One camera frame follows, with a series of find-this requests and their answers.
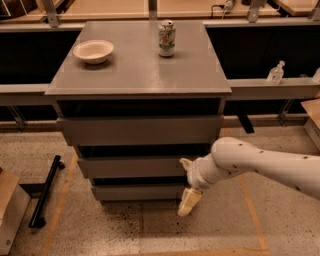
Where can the grey drawer cabinet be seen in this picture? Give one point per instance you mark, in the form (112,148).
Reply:
(136,81)

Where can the grey drawer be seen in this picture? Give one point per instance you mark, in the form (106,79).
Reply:
(131,167)
(138,192)
(140,130)

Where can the black bracket under rail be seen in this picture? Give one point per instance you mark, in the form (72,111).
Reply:
(246,124)

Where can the cardboard box on left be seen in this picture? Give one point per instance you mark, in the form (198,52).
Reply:
(13,204)

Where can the clear sanitizer bottle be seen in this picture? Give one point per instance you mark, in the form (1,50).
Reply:
(275,75)

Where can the grey bottom drawer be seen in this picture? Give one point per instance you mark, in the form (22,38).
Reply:
(138,192)

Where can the grey top drawer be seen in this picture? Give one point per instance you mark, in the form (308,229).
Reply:
(140,130)

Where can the wooden board at right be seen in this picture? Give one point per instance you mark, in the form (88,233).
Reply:
(312,107)

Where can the grey middle drawer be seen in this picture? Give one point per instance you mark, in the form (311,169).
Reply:
(131,167)

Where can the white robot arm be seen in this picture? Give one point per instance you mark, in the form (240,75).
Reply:
(230,157)

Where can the green white soda can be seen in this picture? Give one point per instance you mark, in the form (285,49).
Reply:
(166,38)

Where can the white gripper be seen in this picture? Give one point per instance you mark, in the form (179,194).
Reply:
(194,177)

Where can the grey metal rail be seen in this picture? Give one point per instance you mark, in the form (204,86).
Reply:
(242,89)

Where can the black metal bar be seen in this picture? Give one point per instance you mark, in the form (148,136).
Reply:
(37,220)

